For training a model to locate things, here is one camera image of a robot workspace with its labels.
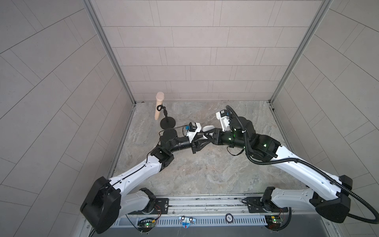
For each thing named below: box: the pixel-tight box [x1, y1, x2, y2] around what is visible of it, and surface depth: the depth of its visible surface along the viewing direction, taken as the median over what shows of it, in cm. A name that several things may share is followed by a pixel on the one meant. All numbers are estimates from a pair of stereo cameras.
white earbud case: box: [202, 125, 216, 132], surface depth 65 cm
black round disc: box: [225, 212, 234, 224], surface depth 69 cm
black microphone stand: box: [156, 103, 177, 130], surface depth 104 cm
